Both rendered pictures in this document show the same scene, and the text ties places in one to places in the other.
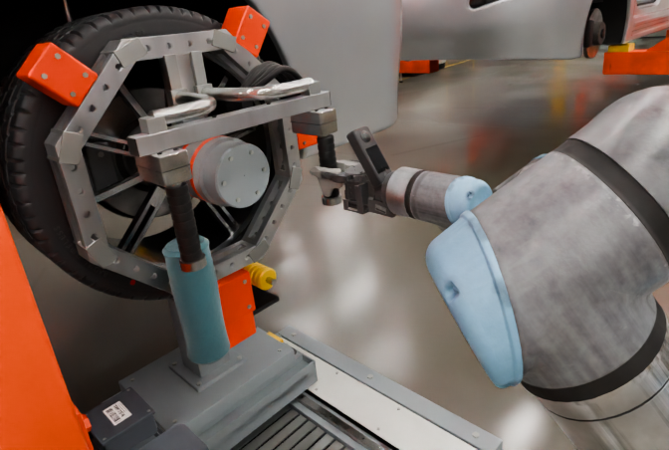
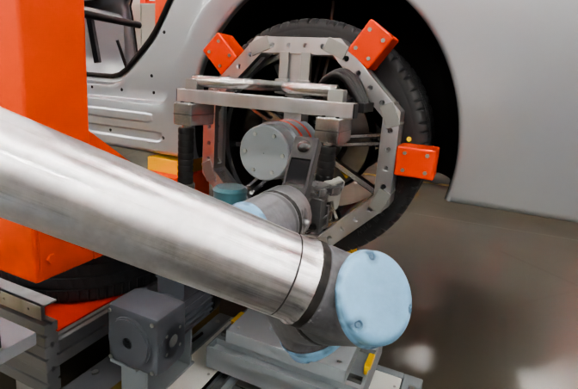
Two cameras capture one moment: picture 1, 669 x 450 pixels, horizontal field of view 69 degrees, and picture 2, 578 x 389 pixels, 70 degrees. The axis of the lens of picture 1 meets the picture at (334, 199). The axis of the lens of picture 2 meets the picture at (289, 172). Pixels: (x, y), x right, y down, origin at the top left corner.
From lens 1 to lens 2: 0.94 m
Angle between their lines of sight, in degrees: 65
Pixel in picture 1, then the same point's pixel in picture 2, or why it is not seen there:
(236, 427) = (262, 373)
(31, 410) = not seen: hidden behind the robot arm
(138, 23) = (298, 29)
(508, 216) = not seen: outside the picture
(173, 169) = (180, 114)
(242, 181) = (261, 157)
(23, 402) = not seen: hidden behind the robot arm
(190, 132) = (209, 96)
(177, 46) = (293, 46)
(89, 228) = (206, 151)
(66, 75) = (219, 53)
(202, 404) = (258, 335)
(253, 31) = (369, 43)
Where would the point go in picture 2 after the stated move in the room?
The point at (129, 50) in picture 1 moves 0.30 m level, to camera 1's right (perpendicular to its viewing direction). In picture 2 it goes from (258, 44) to (306, 34)
